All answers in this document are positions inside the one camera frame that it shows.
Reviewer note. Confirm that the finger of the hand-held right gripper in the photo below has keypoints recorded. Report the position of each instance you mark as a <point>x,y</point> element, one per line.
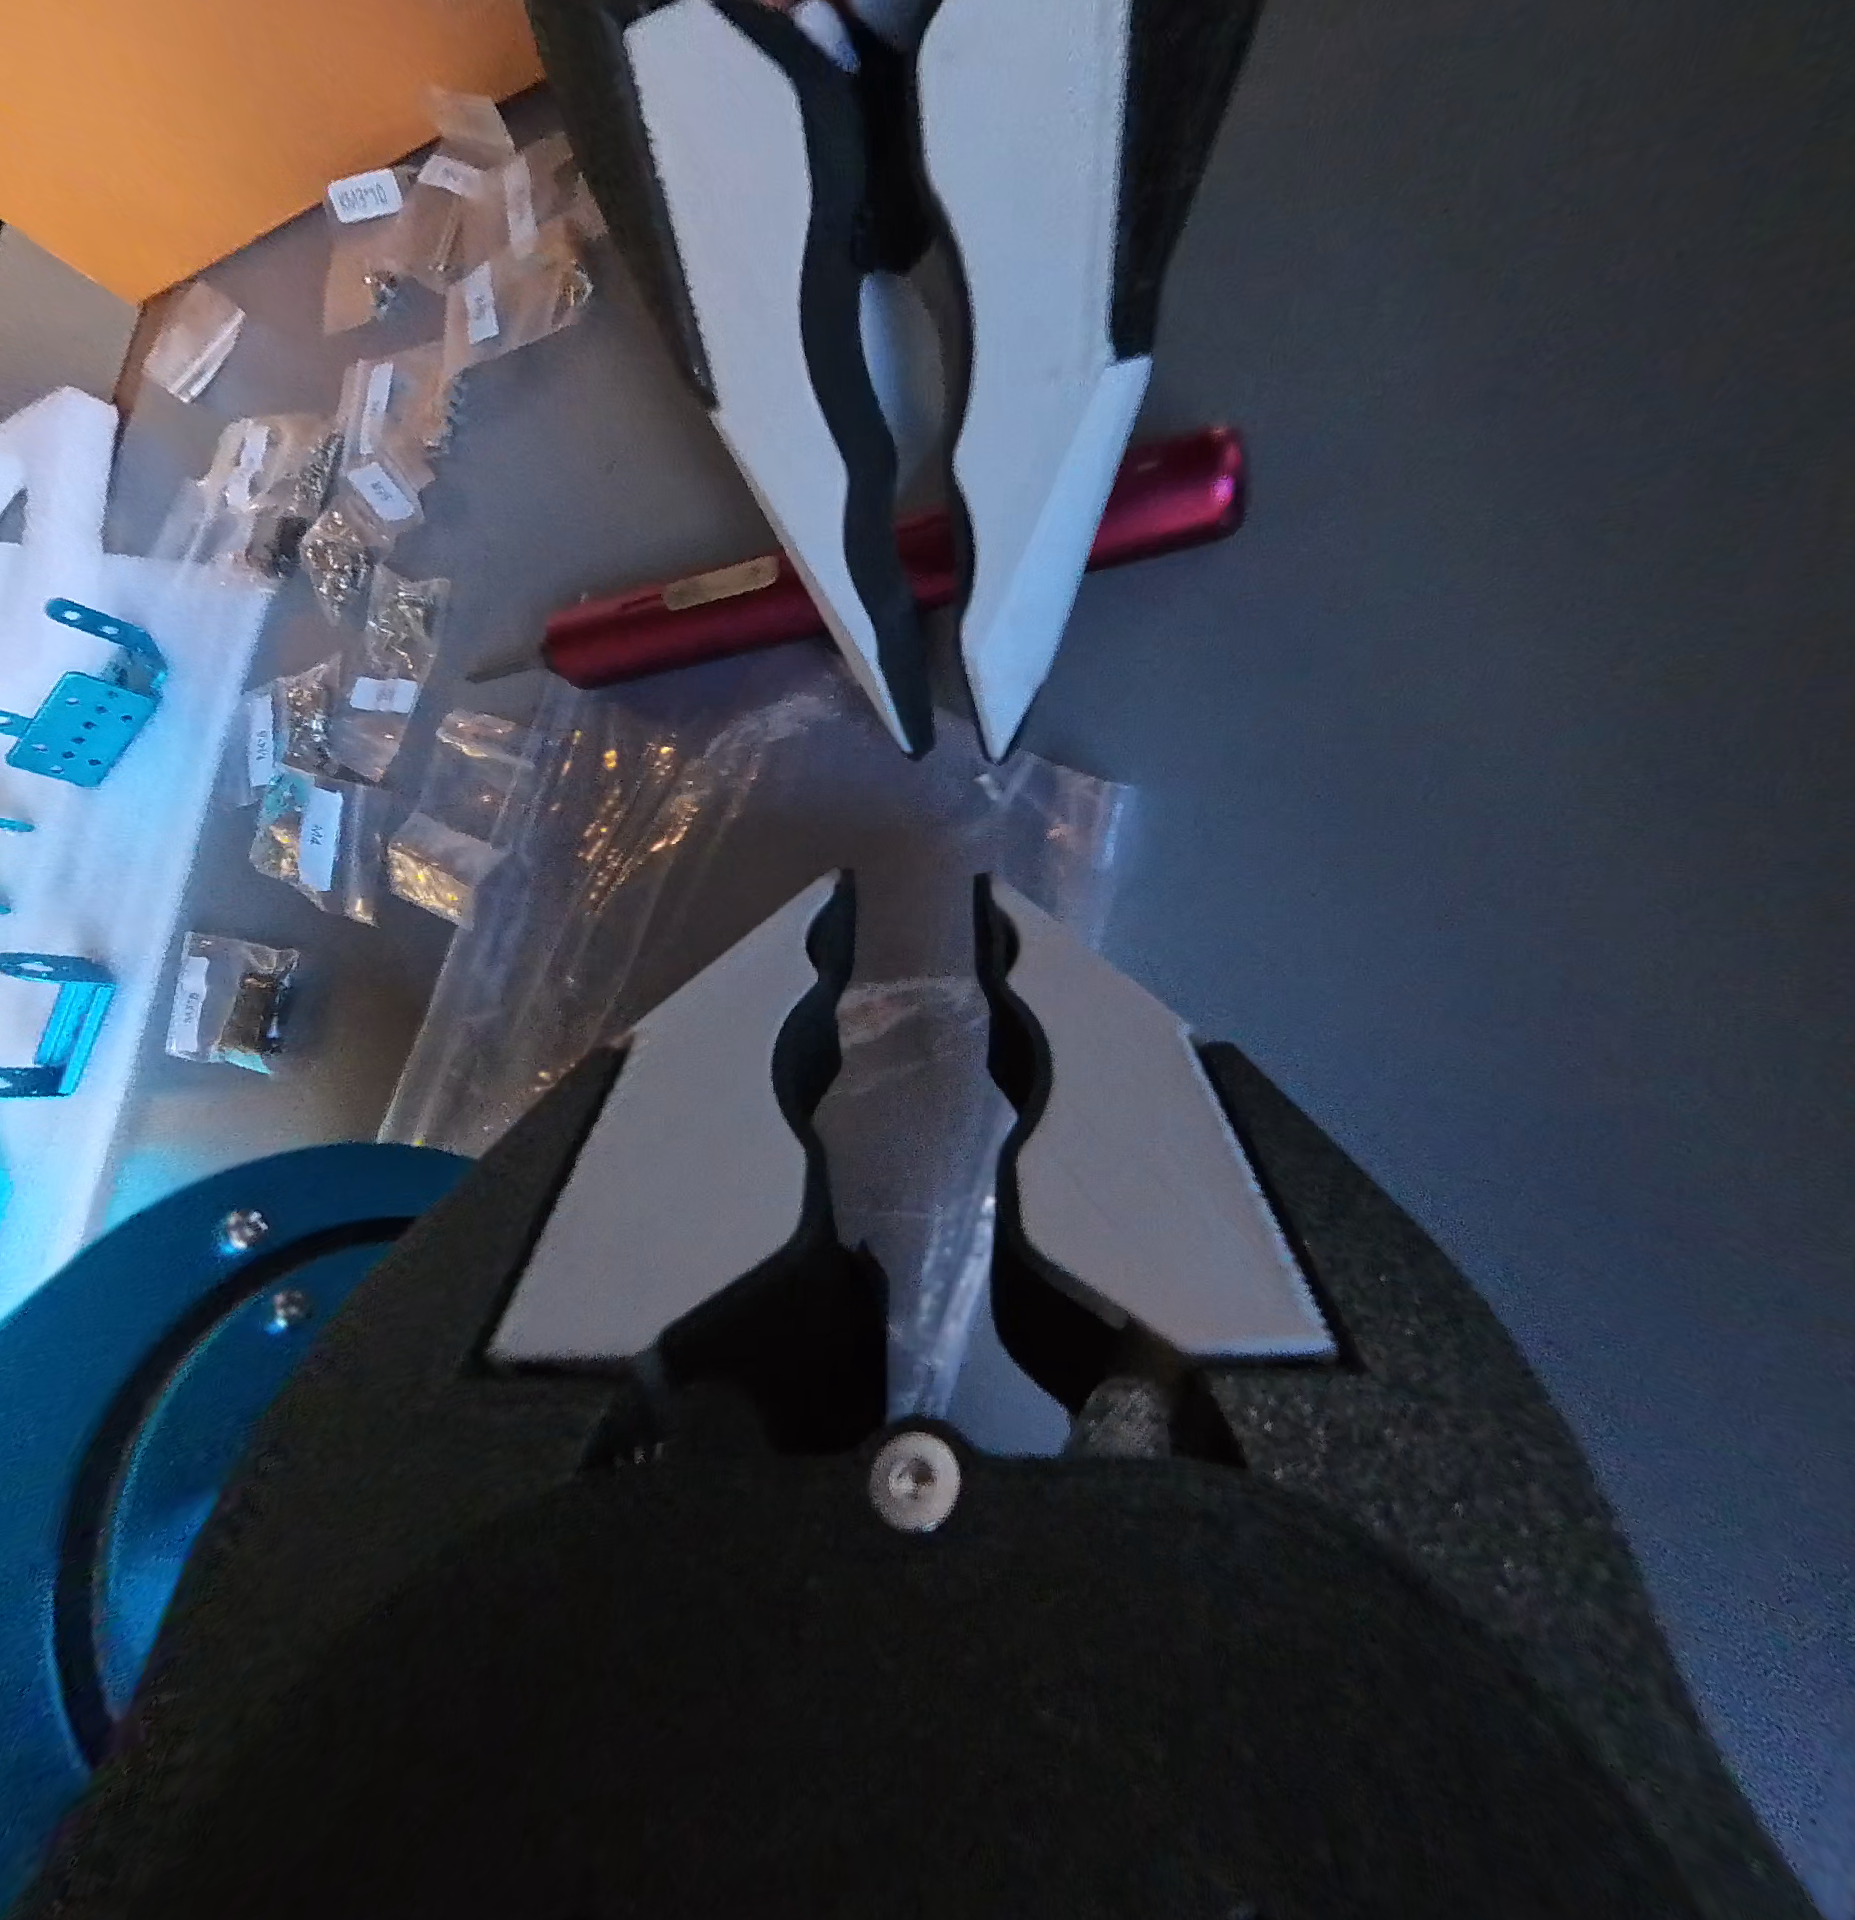
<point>749,300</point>
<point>1029,300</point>

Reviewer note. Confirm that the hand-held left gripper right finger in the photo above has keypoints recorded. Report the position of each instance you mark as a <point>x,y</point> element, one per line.
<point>1151,1199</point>

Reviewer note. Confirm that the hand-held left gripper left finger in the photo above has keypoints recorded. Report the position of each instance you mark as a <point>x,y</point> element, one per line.
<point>671,1182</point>

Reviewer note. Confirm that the red pen screwdriver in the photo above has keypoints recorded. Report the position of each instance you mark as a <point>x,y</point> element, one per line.
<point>641,639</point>

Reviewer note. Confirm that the blue rotary base assembly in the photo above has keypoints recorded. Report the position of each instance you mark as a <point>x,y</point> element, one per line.
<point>114,1304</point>

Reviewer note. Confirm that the grey desk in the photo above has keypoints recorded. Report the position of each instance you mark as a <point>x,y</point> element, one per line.
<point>1471,750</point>

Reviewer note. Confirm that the clear plastic bag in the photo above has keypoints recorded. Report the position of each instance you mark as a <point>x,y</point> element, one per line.
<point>595,901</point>

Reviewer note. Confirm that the pile of small screw bags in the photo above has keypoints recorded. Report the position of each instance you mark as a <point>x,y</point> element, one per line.
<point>363,527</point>

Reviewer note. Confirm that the open cardboard box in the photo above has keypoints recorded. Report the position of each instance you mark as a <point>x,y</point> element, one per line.
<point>190,108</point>

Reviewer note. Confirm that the white foam sheet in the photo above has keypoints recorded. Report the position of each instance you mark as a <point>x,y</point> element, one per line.
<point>103,872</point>

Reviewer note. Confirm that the small blue metal bracket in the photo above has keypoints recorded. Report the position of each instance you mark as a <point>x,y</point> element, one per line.
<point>55,1034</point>

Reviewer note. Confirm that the blue perforated metal bracket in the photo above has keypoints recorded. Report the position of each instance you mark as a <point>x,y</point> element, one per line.
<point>75,738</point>

